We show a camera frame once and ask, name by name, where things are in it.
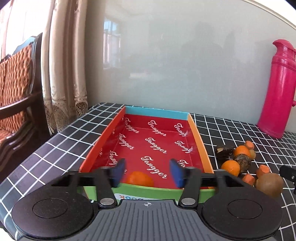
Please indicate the dark brown date fruit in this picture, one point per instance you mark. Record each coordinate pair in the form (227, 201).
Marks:
(223, 152)

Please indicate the pink thermos flask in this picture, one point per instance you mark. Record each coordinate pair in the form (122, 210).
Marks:
(279, 98)

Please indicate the carrot piece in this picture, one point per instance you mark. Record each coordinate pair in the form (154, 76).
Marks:
(249, 179)
(262, 169)
(249, 145)

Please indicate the dark round chestnut fruit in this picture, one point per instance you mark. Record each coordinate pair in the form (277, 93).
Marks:
(244, 162)

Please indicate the wooden sofa with orange cushion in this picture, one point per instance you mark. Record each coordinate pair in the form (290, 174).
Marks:
(23, 119)

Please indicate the brown kiwi fruit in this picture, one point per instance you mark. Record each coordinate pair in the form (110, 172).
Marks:
(270, 184)

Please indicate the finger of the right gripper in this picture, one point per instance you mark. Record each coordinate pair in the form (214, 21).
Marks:
(288, 173)

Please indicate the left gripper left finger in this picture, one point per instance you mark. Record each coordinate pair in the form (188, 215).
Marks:
(103, 179)

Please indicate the black white checkered tablecloth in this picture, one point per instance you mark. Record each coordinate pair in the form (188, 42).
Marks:
(66, 150)

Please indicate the orange tangerine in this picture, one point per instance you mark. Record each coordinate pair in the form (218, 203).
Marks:
(232, 167)
(241, 150)

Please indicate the beige lace curtain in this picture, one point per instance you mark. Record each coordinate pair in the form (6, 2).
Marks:
(63, 64)

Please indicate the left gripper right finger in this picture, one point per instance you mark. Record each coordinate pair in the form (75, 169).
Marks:
(192, 179)

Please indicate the colourful cardboard box tray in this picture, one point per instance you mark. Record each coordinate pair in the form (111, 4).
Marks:
(148, 138)

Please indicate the orange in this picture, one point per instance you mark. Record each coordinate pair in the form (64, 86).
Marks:
(140, 179)

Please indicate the small green kiwi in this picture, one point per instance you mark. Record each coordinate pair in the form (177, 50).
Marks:
(252, 154)

